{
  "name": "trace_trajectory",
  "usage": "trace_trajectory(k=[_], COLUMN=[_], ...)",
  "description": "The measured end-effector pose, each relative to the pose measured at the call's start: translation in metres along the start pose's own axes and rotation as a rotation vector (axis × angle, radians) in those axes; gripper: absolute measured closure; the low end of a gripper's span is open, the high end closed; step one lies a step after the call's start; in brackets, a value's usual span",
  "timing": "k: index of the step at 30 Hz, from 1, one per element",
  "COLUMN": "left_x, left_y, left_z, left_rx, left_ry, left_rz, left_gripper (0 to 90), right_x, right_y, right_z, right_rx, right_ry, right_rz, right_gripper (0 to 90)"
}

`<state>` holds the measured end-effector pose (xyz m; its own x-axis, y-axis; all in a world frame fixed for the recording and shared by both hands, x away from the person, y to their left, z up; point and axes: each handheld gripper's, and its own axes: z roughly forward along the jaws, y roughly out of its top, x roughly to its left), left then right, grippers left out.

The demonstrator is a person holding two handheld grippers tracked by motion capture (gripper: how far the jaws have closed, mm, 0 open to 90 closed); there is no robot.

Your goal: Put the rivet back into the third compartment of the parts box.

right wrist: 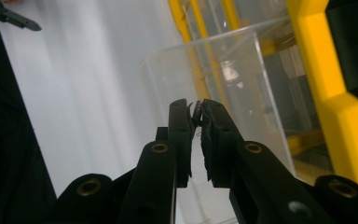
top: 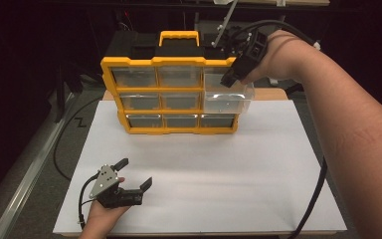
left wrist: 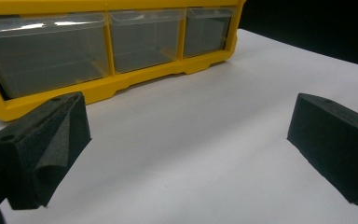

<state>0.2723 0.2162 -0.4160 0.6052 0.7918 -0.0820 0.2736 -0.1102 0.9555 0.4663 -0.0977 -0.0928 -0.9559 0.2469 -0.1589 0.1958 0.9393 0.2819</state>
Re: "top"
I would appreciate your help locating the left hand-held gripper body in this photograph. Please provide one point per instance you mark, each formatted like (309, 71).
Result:
(104, 181)

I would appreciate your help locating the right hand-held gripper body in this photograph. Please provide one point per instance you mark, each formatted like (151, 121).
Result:
(250, 49)

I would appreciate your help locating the clear plastic organizer drawer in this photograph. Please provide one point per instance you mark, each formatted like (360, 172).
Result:
(225, 99)

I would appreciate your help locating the yellow black organizer cabinet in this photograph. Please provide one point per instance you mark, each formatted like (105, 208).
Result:
(179, 89)

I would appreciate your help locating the person's right hand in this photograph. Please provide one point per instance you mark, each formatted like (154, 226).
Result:
(282, 56)

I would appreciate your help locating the person's left hand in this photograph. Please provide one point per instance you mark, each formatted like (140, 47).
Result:
(102, 215)

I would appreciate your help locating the white metal rod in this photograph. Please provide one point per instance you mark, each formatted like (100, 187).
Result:
(225, 23)

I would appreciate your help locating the set of clear drawers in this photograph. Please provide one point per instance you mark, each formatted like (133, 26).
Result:
(134, 77)

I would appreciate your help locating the dark tripod stand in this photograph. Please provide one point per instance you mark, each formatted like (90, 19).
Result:
(67, 83)

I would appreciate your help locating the aluminium floor rail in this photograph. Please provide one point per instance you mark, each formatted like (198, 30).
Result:
(30, 176)

